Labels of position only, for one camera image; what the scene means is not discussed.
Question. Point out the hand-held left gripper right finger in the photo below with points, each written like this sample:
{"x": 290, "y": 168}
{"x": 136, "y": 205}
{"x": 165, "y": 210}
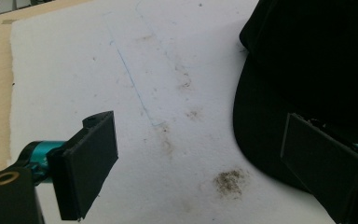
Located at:
{"x": 323, "y": 165}

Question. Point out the black baseball cap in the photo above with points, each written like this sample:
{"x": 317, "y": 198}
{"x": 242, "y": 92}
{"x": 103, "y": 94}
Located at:
{"x": 304, "y": 68}

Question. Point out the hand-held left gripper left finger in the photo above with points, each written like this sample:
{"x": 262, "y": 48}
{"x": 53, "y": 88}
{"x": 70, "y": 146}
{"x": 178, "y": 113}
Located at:
{"x": 85, "y": 161}

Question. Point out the white stained mat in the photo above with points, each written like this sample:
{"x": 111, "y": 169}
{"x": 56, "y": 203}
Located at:
{"x": 155, "y": 93}

